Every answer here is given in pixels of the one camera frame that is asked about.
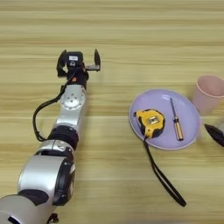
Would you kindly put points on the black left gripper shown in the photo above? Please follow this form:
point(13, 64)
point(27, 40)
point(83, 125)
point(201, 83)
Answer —
point(78, 76)

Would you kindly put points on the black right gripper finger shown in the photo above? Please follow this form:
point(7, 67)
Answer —
point(215, 134)

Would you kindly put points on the purple round plate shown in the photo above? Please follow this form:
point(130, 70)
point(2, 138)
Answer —
point(186, 110)

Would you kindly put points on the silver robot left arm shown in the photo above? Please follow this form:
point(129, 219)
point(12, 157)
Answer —
point(71, 113)

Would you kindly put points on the pink plastic cup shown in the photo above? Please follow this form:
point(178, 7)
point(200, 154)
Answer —
point(210, 87)

